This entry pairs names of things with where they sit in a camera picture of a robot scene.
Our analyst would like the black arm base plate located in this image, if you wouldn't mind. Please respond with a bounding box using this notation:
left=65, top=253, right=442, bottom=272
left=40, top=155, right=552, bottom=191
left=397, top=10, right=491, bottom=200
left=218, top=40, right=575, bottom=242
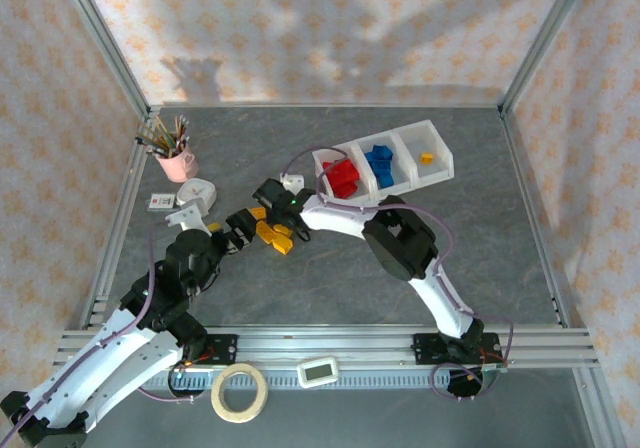
left=412, top=332, right=502, bottom=368
left=202, top=334, right=239, bottom=368

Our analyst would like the grey slotted cable duct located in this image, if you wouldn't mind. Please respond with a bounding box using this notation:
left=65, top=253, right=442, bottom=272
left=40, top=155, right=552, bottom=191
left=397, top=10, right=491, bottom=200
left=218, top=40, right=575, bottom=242
left=144, top=367, right=451, bottom=390

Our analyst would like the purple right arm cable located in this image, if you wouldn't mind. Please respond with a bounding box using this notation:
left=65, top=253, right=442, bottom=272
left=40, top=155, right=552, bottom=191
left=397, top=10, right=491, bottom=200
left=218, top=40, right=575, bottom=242
left=280, top=146, right=515, bottom=400

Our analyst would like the wide aluminium mounting rail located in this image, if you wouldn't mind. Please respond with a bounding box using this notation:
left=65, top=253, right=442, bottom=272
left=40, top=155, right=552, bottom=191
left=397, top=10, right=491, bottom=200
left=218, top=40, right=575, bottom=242
left=54, top=324, right=600, bottom=369

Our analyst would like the aluminium frame rail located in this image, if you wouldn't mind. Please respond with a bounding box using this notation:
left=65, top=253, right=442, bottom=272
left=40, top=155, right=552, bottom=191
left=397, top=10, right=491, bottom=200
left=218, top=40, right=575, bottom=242
left=147, top=101, right=504, bottom=110
left=498, top=109, right=587, bottom=329
left=572, top=367, right=626, bottom=448
left=79, top=110, right=154, bottom=330

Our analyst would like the white plastic bin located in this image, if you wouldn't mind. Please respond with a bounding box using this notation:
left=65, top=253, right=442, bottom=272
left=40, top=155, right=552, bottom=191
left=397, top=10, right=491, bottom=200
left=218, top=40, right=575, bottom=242
left=351, top=130, right=419, bottom=194
left=394, top=119, right=455, bottom=185
left=312, top=140, right=380, bottom=204

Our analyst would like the pink cup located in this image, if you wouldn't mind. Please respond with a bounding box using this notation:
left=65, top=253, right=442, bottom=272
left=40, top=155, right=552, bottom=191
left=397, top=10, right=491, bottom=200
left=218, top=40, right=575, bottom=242
left=155, top=140, right=199, bottom=184

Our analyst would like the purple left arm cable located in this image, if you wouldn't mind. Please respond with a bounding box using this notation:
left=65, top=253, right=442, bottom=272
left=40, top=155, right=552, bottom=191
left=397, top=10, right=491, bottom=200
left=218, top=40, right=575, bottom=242
left=7, top=222, right=196, bottom=437

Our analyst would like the white table clock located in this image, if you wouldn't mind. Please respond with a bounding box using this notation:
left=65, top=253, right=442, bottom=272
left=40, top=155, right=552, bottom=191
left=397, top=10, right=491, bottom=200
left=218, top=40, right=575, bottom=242
left=177, top=178, right=218, bottom=209

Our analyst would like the small controller board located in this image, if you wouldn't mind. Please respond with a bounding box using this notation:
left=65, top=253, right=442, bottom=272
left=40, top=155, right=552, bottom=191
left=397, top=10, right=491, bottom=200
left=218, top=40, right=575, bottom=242
left=479, top=347, right=507, bottom=374

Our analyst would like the aluminium frame post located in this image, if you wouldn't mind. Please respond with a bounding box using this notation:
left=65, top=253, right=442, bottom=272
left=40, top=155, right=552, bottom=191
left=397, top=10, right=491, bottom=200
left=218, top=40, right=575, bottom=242
left=498, top=0, right=597, bottom=115
left=53, top=0, right=154, bottom=117

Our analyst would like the beige tape roll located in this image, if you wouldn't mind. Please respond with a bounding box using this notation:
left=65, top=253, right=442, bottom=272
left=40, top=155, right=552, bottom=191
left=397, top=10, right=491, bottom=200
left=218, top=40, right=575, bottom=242
left=210, top=362, right=269, bottom=424

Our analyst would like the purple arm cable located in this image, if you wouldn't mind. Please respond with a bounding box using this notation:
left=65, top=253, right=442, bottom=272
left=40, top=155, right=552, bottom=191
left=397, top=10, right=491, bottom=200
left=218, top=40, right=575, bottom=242
left=280, top=146, right=515, bottom=400
left=7, top=222, right=196, bottom=437

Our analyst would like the white digital timer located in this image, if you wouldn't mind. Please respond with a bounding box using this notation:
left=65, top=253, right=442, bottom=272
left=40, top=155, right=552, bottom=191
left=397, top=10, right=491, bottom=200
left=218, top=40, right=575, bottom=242
left=297, top=359, right=339, bottom=388

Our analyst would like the small white card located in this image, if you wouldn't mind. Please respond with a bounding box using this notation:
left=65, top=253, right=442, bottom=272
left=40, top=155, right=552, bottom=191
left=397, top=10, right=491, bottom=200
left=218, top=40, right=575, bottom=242
left=149, top=192, right=180, bottom=212

